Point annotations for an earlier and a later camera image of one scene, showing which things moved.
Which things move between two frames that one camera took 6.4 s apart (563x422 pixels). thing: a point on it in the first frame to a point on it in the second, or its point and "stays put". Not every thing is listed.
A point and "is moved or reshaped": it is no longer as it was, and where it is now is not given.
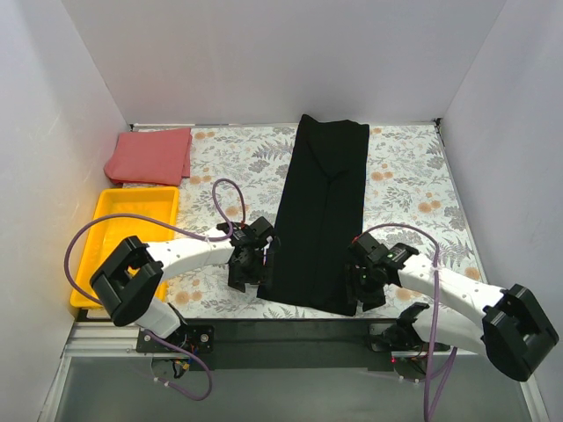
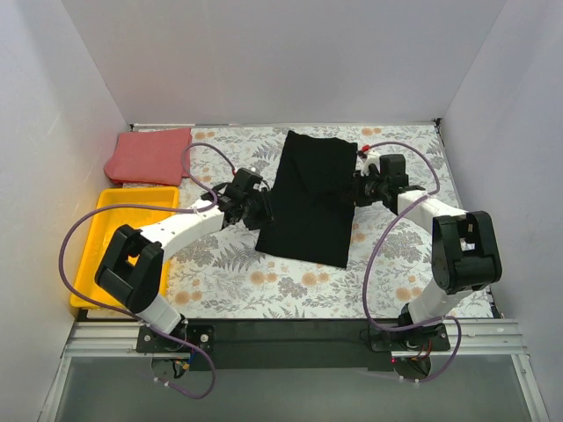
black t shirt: [322, 212] is moved or reshaped
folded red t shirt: [160, 156] stays put
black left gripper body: [245, 271] to [262, 209]
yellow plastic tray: [107, 235] stays put
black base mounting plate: [277, 345] stays put
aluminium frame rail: [92, 339] stays put
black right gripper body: [363, 287] to [361, 190]
